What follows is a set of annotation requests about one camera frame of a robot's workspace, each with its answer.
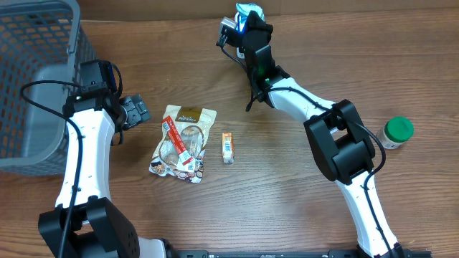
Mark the teal snack packet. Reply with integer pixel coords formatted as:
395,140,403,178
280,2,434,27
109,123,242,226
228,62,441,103
235,3,265,32

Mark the red white snack packet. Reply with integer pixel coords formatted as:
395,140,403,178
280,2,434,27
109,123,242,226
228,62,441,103
149,105,217,183

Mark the orange juice carton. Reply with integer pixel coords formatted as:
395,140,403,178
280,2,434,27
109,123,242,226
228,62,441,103
222,133,235,164

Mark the green lid jar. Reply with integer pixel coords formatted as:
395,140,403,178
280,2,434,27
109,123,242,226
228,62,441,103
377,116,415,149

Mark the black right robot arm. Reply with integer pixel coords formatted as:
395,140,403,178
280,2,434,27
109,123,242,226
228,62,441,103
217,11,404,257

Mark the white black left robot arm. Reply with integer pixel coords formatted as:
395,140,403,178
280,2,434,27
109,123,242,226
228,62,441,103
38,59,179,258

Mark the grey plastic mesh basket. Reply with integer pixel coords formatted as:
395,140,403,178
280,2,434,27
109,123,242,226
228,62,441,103
1,0,96,176

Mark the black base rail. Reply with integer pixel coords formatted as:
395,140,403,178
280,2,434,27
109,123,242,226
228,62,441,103
175,249,433,258

